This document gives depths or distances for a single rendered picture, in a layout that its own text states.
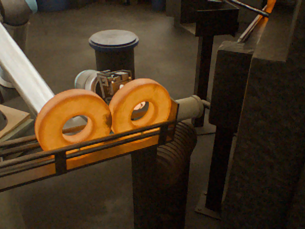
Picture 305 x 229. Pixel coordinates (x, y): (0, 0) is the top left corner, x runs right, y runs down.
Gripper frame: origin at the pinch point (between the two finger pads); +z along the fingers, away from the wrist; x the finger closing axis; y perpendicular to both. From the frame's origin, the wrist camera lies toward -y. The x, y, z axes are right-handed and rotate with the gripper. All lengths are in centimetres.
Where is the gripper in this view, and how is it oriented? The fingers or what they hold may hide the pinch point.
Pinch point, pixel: (139, 107)
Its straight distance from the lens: 71.3
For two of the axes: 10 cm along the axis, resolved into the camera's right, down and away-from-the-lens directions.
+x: 8.5, -2.8, 4.4
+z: 5.0, 1.8, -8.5
